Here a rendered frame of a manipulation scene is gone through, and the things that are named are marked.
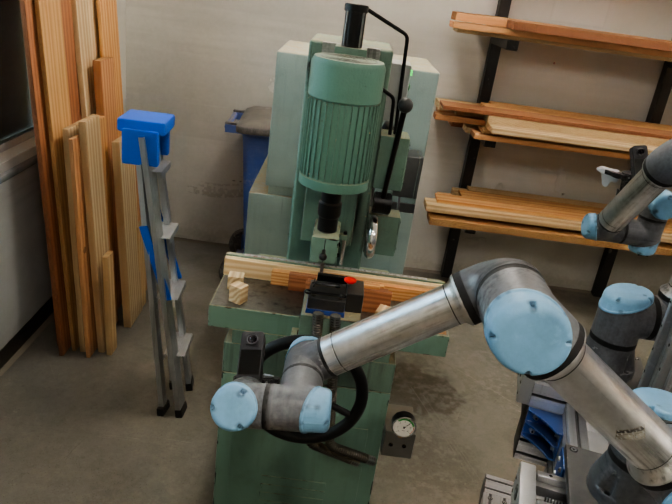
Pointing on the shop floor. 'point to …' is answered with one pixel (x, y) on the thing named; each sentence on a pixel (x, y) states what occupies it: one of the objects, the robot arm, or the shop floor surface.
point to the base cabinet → (298, 461)
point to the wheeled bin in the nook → (252, 139)
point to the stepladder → (159, 247)
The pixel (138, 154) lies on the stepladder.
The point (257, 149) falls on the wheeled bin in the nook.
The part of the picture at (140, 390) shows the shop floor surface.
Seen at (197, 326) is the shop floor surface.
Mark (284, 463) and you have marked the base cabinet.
